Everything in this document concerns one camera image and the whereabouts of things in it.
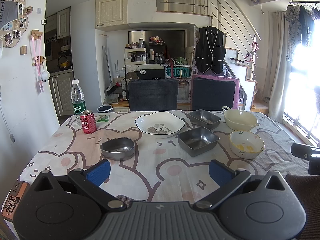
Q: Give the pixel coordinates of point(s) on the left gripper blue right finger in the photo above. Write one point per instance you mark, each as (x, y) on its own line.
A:
(229, 182)

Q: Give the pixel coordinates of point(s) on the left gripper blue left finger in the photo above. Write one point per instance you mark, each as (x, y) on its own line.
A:
(88, 183)

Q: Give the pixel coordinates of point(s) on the lemon pattern ceramic bowl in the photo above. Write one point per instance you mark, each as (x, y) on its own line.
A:
(246, 145)

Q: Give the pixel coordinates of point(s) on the oval steel bowl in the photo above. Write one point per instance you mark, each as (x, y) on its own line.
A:
(118, 149)

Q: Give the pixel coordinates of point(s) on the square steel tray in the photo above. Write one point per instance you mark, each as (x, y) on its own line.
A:
(197, 141)
(205, 119)

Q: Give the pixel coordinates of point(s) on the cream bowl with handles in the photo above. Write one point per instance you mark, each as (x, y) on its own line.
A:
(239, 120)

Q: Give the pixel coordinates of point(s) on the white plate with dark rim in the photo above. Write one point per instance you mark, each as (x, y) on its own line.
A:
(160, 124)

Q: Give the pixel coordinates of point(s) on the red soda can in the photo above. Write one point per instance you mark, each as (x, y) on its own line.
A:
(88, 122)

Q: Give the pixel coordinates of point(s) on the green snack packet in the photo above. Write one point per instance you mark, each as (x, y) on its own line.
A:
(102, 118)

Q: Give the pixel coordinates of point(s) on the bear pattern tablecloth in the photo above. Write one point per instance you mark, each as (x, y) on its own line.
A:
(160, 171)

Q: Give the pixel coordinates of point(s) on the beige curtain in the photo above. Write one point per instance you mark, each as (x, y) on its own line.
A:
(277, 68)

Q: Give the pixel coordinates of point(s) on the orange patterned card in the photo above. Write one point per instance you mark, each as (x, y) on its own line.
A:
(15, 195)

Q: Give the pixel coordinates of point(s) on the grey trash bin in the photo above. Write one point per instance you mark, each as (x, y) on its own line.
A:
(105, 109)

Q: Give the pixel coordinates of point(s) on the clear water bottle green label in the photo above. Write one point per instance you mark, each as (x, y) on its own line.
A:
(78, 99)

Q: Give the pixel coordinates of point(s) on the right dark chair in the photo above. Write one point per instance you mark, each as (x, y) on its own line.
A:
(212, 93)

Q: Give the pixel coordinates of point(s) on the dark chair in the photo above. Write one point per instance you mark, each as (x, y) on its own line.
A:
(212, 93)
(153, 95)

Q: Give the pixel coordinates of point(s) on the left dark chair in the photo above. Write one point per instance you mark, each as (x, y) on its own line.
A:
(153, 95)

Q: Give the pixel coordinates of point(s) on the poizon sign box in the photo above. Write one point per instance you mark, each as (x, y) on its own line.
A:
(178, 71)

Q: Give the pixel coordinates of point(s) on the black vest on hanger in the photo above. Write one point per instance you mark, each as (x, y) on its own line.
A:
(210, 51)

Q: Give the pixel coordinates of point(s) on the hanging dark clothes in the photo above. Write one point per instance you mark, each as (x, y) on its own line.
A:
(301, 23)

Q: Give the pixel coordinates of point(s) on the shelf with bottles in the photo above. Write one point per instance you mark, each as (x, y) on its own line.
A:
(148, 52)

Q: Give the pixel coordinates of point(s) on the cream upper cabinet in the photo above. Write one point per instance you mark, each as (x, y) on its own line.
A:
(110, 13)

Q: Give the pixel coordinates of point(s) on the staircase railing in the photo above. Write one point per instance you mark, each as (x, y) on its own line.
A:
(227, 16)

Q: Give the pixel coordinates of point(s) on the white plush keychain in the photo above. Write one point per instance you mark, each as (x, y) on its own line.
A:
(44, 76)

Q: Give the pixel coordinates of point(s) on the photo collage wall board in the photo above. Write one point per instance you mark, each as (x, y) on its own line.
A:
(14, 21)

